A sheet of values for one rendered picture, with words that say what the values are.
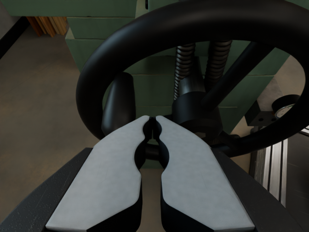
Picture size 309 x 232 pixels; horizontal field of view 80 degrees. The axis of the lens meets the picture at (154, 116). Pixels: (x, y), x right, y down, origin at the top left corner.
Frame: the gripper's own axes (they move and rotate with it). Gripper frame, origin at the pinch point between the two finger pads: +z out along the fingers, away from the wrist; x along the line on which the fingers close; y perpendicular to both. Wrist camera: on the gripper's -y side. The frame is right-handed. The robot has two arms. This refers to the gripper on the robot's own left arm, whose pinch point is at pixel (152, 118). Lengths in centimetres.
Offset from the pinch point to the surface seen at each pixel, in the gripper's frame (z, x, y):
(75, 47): 26.7, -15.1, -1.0
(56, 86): 116, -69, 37
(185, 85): 13.1, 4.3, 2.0
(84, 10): 23.2, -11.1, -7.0
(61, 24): 167, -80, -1
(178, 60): 13.6, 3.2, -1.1
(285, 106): 26.3, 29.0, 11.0
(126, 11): 23.2, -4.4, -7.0
